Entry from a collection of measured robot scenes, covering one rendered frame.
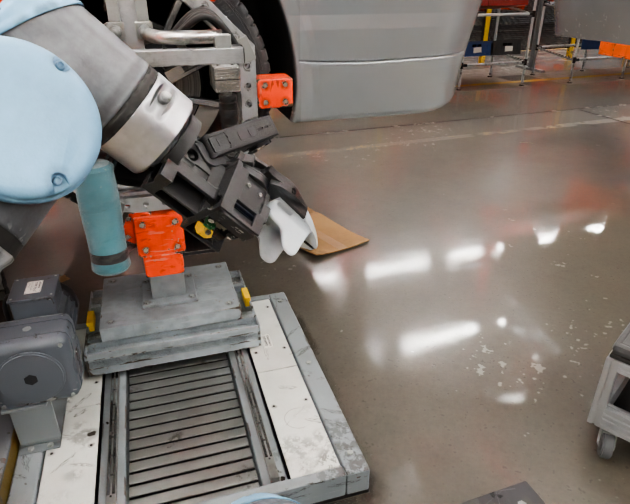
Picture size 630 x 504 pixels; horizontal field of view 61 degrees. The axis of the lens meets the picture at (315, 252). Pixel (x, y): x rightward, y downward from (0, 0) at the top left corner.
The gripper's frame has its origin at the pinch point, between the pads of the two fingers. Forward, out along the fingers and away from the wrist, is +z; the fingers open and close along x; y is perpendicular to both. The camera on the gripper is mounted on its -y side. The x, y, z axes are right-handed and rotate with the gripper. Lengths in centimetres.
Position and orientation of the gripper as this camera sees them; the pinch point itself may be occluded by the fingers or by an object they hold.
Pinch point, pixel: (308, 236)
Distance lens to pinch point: 64.6
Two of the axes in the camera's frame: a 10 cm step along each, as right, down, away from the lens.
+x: 7.1, -2.5, -6.6
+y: -2.2, 8.0, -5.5
